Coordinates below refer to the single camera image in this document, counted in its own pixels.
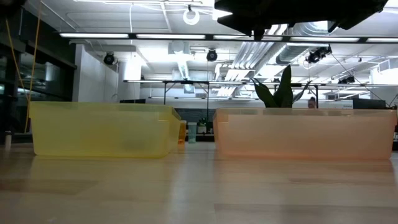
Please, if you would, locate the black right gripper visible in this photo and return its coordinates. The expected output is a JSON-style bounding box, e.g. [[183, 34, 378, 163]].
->
[[214, 0, 335, 41]]

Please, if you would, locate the white coiled cable ring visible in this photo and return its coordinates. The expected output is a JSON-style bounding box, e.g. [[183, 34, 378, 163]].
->
[[182, 7, 201, 26]]

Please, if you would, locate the yellow translucent plastic bin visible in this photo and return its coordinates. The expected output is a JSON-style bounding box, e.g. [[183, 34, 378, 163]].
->
[[29, 101, 182, 159]]

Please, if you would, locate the green plant in white pot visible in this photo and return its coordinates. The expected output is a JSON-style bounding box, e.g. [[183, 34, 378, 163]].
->
[[250, 64, 312, 109]]

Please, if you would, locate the black monitor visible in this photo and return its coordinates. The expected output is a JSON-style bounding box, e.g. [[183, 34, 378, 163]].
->
[[352, 98, 387, 110], [119, 98, 146, 105]]

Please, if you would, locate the orange translucent plastic bin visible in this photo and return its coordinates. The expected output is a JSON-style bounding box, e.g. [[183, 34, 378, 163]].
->
[[212, 107, 398, 161]]

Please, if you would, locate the large orange pill bottle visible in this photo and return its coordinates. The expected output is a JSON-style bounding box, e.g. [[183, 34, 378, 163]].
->
[[178, 120, 188, 146]]

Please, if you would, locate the black bar with light strips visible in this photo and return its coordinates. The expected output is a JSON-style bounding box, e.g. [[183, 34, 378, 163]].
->
[[57, 30, 398, 44]]

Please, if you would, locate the yellow extension cable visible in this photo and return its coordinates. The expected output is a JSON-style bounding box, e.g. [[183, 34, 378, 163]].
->
[[4, 2, 43, 134]]

